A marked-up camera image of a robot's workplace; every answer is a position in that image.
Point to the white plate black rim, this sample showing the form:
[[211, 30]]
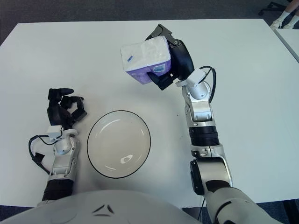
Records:
[[119, 142]]

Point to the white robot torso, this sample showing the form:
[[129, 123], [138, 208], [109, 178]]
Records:
[[70, 210]]

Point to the person leg white sock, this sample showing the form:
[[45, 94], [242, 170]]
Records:
[[294, 22], [285, 15]]

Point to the purple tissue paper pack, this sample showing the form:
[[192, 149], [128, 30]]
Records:
[[144, 53]]

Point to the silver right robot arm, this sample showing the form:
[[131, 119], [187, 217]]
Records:
[[203, 112]]

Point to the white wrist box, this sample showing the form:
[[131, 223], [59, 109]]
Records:
[[196, 75], [53, 130]]

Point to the white side table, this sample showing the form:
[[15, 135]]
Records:
[[292, 37]]

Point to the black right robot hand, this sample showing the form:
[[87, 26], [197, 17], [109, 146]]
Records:
[[183, 60]]

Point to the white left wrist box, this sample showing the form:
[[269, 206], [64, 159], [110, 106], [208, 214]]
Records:
[[53, 130]]

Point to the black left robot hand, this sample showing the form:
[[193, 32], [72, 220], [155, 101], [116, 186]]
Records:
[[56, 114]]

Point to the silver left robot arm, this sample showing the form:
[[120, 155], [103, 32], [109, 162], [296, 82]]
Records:
[[63, 163]]

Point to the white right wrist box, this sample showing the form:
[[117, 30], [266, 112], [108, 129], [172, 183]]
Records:
[[196, 75]]

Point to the black office chair base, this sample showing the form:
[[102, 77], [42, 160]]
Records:
[[268, 9]]

